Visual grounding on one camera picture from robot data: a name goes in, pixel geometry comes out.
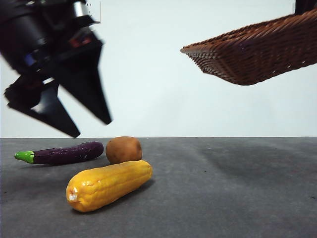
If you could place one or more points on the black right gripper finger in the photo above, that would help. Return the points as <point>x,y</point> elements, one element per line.
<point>307,5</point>

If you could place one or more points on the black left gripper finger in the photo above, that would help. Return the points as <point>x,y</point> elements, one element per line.
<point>57,114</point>
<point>86,84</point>

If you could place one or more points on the purple eggplant with green stem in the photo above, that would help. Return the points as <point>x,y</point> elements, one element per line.
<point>67,153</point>

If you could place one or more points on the brown woven wicker basket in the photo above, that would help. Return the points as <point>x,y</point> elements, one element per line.
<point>260,52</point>

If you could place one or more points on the brown potato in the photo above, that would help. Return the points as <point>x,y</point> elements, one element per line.
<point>123,150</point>

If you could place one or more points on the yellow corn cob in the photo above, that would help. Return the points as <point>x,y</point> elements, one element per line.
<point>109,184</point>

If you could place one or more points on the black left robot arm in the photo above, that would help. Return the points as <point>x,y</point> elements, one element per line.
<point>24,32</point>

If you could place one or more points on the white wall socket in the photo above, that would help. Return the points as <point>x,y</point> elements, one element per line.
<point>97,10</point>

